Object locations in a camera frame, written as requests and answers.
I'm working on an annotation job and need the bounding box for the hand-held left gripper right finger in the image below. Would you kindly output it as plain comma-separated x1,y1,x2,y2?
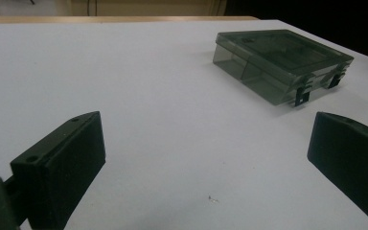
307,111,368,230

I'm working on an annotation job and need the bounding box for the translucent grey compartment box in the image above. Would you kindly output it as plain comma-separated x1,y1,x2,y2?
212,29,355,108

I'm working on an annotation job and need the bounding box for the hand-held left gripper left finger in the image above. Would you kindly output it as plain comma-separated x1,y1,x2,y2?
10,110,107,230

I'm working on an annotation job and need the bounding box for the white table cover board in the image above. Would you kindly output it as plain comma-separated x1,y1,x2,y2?
0,19,368,230

